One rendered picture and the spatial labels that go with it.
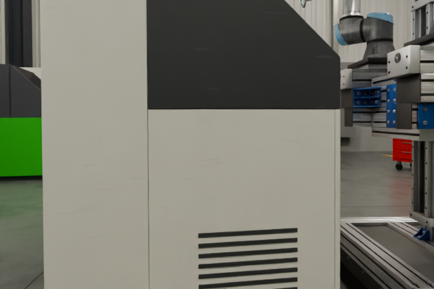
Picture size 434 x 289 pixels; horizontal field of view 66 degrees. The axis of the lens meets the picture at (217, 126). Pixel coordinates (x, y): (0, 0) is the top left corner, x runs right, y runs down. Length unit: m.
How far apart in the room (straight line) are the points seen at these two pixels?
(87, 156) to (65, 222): 0.19
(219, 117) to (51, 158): 0.47
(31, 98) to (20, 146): 0.63
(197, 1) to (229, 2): 0.09
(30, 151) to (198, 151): 4.03
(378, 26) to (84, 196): 1.45
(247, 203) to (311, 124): 0.31
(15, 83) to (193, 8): 4.09
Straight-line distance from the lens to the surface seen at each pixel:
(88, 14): 1.02
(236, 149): 0.99
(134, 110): 0.96
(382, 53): 1.77
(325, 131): 1.07
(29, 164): 4.90
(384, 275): 1.47
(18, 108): 4.91
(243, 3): 1.04
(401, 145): 5.59
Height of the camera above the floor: 0.76
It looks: 1 degrees down
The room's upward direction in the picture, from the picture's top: straight up
